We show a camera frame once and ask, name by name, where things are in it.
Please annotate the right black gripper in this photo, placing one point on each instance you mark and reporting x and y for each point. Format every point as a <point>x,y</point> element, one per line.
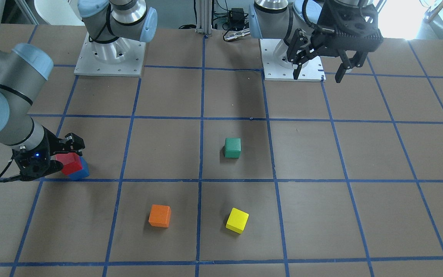
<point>54,143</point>

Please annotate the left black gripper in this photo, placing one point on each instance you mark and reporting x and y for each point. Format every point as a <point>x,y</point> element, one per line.
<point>317,32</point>

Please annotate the red block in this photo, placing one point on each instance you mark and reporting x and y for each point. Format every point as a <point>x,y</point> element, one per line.
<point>71,163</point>

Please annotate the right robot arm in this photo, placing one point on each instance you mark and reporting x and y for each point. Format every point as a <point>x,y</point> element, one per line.
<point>25,69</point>

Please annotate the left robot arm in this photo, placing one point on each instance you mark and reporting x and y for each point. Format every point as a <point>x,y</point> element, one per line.
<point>273,22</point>

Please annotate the blue block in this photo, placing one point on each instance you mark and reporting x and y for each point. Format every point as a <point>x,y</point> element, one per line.
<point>80,174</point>

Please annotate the orange block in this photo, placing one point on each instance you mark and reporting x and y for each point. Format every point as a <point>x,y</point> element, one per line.
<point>160,216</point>

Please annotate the green block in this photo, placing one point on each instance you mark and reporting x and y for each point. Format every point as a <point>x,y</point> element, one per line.
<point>232,147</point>

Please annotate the yellow block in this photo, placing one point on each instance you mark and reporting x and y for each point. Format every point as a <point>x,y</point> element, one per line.
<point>237,220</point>

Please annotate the white chair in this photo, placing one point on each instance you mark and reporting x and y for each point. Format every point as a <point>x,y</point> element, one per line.
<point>59,12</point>

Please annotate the aluminium frame post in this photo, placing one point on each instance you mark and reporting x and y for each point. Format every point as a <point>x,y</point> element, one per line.
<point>204,16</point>

